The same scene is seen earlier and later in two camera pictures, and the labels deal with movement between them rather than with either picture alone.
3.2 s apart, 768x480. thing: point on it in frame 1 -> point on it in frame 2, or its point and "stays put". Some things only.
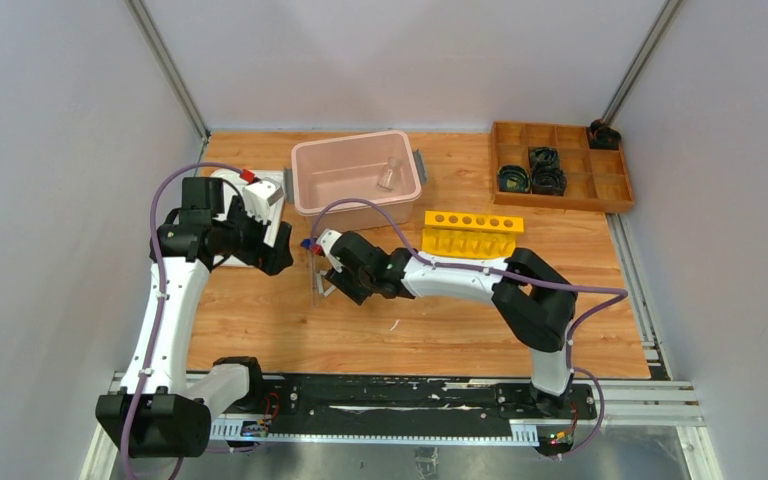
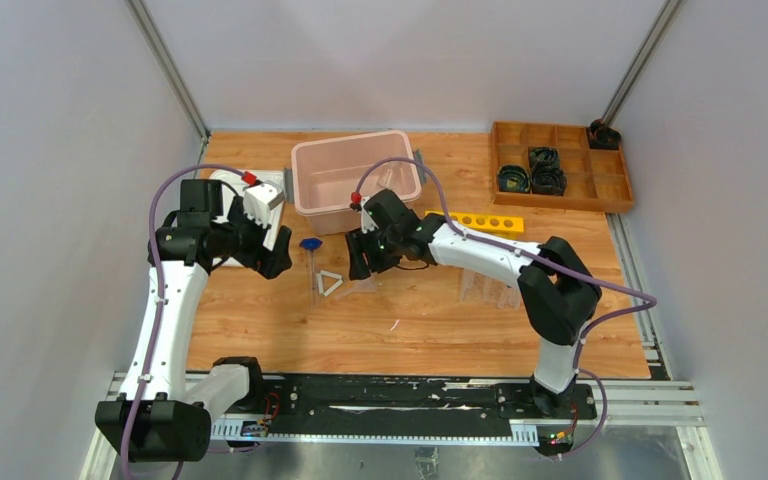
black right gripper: (343, 281) -> (359, 267)
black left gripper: (268, 250) stays put
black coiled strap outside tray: (602, 136) stays put
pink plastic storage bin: (381, 168) stays put
